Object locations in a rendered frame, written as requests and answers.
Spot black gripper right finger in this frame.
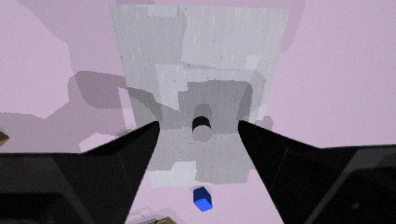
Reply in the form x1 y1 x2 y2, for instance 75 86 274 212
238 120 396 224

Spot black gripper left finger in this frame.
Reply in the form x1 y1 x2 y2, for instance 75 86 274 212
0 121 160 224

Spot blue block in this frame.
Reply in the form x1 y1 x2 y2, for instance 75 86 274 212
193 187 212 212

